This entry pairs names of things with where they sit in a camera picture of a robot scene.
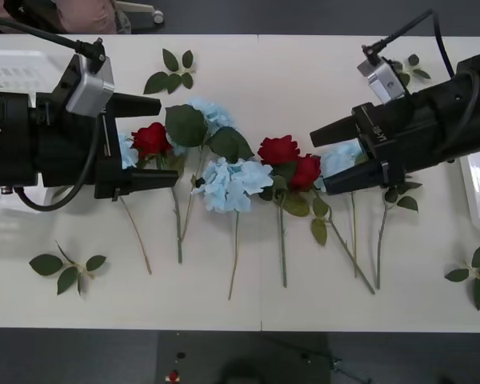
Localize red rose with green stem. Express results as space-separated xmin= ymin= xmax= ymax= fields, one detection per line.
xmin=290 ymin=154 xmax=376 ymax=296
xmin=130 ymin=122 xmax=187 ymax=265
xmin=258 ymin=135 xmax=311 ymax=288
xmin=374 ymin=180 xmax=424 ymax=290

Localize white chair base with caster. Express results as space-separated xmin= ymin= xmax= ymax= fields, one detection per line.
xmin=115 ymin=0 xmax=165 ymax=25

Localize pale blue flower tan stem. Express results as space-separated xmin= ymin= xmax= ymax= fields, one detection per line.
xmin=118 ymin=133 xmax=153 ymax=276

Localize pale blue flower green stem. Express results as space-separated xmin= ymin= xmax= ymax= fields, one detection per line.
xmin=314 ymin=143 xmax=371 ymax=279

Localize dark robot base red button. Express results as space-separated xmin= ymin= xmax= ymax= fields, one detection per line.
xmin=155 ymin=330 xmax=331 ymax=384

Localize person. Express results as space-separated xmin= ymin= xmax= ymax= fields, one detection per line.
xmin=0 ymin=0 xmax=119 ymax=35

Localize pale blue flower large leaves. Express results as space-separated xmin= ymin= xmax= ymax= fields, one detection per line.
xmin=165 ymin=95 xmax=256 ymax=243

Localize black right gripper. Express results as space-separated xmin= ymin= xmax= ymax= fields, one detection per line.
xmin=309 ymin=74 xmax=478 ymax=196

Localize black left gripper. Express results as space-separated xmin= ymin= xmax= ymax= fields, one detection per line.
xmin=35 ymin=91 xmax=180 ymax=200

